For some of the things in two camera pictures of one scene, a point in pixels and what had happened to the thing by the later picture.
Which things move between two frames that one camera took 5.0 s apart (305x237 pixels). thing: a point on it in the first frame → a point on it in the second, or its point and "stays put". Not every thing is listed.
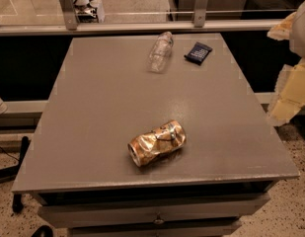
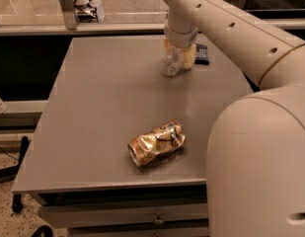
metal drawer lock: x=158 y=220 stays put
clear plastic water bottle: x=161 y=51 → x=172 y=60
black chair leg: x=17 y=203 stays put
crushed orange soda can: x=154 y=143 stays put
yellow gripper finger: x=281 y=31 → x=177 y=39
